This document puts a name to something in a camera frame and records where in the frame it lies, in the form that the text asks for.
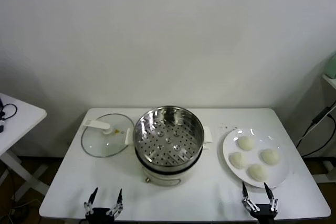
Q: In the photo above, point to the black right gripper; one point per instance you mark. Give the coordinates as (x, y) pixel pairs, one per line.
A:
(263, 213)

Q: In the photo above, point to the pale green appliance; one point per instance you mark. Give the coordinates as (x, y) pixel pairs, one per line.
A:
(331, 66)

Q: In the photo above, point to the white shelf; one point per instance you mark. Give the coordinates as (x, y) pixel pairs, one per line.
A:
(329, 79)

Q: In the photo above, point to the white folding side table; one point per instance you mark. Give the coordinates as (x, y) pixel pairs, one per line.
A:
(23, 119)

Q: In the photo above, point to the white round plate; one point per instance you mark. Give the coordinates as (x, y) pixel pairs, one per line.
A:
(278, 172)

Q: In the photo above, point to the cream electric cooker base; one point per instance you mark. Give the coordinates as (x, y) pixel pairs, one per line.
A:
(189, 174)

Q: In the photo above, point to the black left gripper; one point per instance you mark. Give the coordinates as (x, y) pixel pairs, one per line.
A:
(101, 214)

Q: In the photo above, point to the white steamed baozi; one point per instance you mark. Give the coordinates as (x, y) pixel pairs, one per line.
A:
(238, 159)
(258, 172)
(246, 144)
(270, 156)

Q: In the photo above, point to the stainless steel steamer basket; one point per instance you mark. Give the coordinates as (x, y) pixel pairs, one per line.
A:
(168, 142)

